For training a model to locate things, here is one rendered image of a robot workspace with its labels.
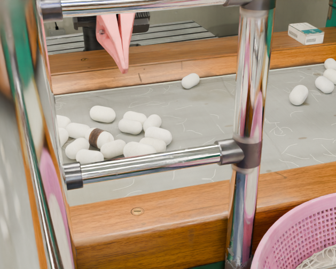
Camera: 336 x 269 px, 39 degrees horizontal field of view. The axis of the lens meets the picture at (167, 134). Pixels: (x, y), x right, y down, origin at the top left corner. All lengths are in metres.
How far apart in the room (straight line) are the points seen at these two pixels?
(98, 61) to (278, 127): 0.31
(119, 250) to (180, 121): 0.26
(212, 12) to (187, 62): 2.18
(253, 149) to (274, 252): 0.10
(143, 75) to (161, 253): 0.37
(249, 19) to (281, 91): 0.41
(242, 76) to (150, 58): 0.44
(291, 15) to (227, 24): 0.55
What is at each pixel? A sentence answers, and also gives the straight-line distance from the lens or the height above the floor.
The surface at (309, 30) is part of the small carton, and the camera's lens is 0.87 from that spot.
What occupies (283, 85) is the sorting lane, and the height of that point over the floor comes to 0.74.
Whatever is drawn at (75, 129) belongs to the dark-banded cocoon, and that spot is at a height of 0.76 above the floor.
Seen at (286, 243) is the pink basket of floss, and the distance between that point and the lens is 0.43.
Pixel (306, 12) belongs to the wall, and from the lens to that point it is 2.47.
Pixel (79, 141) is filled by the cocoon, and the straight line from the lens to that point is 0.56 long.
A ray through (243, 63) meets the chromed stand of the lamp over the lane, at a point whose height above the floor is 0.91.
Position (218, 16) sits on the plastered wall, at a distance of 2.96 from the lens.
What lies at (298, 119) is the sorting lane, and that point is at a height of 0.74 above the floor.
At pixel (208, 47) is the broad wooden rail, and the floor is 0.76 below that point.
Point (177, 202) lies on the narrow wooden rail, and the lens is 0.44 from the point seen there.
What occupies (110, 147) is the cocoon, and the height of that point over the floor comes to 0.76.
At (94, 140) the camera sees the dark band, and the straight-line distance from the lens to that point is 0.56.
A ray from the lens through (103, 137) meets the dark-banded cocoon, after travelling 0.56.
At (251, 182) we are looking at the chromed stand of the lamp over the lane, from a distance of 0.38.
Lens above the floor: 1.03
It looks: 29 degrees down
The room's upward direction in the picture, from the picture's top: 1 degrees counter-clockwise
